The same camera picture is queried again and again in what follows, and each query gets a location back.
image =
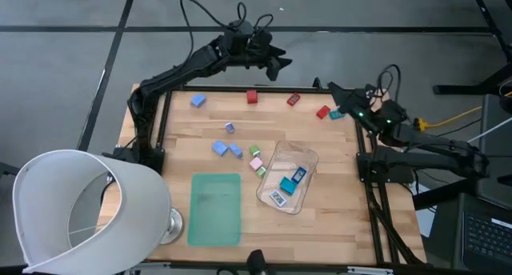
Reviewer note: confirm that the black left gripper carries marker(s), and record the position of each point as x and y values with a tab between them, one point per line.
244	43

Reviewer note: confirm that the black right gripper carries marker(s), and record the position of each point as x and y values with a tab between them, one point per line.
382	111

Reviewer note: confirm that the teal digital clock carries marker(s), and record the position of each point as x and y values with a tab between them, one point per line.
335	115
288	185

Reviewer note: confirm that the red digital clock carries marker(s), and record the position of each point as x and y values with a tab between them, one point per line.
323	112
293	99

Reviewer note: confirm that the red wall charger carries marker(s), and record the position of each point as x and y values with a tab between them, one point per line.
252	96

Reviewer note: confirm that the clear plastic tray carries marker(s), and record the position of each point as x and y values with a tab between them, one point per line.
290	155

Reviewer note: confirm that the small purple wall charger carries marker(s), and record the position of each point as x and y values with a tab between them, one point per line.
229	127

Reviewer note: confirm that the dark blue digital clock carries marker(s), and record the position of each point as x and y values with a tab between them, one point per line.
298	174

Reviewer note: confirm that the small blue wall charger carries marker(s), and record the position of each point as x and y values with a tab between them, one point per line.
236	150

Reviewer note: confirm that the pink wall charger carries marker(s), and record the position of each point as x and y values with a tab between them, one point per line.
256	163

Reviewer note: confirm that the white digital clock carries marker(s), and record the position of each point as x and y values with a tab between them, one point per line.
277	198

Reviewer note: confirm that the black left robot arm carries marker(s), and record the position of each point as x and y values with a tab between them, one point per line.
176	73

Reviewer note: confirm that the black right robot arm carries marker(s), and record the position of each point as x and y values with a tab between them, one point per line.
436	159

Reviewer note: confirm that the black standing desk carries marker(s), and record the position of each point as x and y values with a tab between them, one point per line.
460	89

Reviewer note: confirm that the dark grey computer case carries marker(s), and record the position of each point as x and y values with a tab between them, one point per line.
494	147

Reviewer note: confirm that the green translucent plastic tray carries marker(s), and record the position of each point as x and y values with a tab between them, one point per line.
214	211

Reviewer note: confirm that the black laptop with keyboard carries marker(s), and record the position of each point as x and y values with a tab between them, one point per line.
486	239

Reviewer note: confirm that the white lamp shade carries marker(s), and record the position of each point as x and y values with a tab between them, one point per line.
140	211

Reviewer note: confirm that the black aluminium table frame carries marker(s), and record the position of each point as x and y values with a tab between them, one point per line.
320	264

